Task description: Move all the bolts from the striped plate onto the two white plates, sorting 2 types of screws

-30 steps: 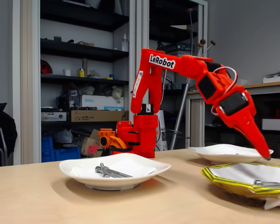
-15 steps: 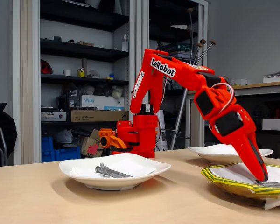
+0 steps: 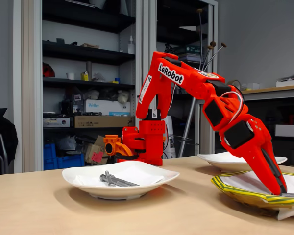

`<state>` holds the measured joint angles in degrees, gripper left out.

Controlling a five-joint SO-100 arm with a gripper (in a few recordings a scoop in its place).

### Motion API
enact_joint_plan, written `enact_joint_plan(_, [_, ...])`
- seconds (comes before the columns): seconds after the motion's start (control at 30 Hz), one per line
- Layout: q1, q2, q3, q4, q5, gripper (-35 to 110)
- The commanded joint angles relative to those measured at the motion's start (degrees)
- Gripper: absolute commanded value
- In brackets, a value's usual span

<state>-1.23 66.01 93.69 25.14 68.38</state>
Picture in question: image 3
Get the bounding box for white storage box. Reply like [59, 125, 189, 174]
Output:
[274, 124, 294, 138]

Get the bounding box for white square ceramic plate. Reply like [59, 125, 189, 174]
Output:
[62, 160, 181, 201]
[197, 151, 288, 173]

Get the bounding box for yellow green striped paper plate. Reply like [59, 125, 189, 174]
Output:
[210, 170, 294, 221]

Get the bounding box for grey coat stand wooden knobs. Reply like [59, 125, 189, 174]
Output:
[180, 8, 228, 158]

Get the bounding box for grey sideboard with wooden top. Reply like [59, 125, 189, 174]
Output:
[195, 84, 294, 168]

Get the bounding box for long white box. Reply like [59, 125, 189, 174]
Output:
[276, 78, 294, 88]

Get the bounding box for white printed paper bag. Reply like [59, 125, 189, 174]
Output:
[164, 115, 177, 159]

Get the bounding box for stack of books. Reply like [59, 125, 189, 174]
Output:
[173, 45, 202, 63]

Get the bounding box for black flexible tripod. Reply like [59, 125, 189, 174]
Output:
[161, 43, 176, 53]

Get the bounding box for orange printed part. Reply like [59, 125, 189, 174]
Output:
[103, 134, 134, 157]

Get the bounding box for white Weller box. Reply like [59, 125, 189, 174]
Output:
[85, 99, 131, 116]

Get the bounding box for long brown cardboard box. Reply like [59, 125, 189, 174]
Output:
[74, 115, 136, 128]

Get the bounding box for grey metal shelf cabinet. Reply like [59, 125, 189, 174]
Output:
[13, 0, 144, 173]
[143, 0, 219, 157]

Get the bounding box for white plastic bottle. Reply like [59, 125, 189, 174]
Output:
[127, 35, 135, 54]

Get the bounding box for cardboard box with pink sticker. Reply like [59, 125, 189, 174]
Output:
[84, 136, 111, 165]

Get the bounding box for cardboard tube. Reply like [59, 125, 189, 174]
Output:
[86, 61, 93, 81]

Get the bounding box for blue plastic crate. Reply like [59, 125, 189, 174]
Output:
[56, 153, 86, 169]
[43, 143, 57, 171]

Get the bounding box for flat grey white box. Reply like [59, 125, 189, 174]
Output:
[43, 117, 71, 128]

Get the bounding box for red black helmet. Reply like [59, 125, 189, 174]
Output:
[42, 62, 56, 78]

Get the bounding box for black jacket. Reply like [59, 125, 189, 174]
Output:
[0, 107, 19, 169]

